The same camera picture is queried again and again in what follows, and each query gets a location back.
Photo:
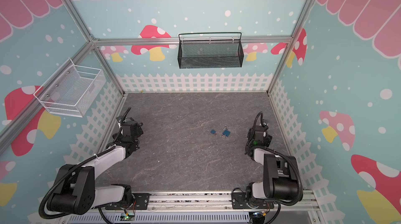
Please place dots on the blue padlock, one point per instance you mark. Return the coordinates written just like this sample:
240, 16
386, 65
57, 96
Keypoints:
213, 132
225, 132

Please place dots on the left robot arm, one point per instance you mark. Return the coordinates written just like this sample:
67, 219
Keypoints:
74, 190

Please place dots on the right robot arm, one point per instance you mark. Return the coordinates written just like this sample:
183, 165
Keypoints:
281, 182

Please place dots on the black mesh wall basket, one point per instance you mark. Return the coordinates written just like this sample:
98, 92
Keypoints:
210, 50

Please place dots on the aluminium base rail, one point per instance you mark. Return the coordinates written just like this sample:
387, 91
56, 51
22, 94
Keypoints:
202, 207

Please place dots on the right black mount plate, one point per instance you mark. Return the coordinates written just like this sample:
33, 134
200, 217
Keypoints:
241, 200

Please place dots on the black mount plate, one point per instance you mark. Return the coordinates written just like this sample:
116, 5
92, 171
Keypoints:
241, 200
138, 201

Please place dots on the left black mount plate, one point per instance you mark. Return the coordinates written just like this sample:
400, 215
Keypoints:
138, 201

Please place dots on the white mesh wall basket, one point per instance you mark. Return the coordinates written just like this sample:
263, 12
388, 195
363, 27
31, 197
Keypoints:
71, 91

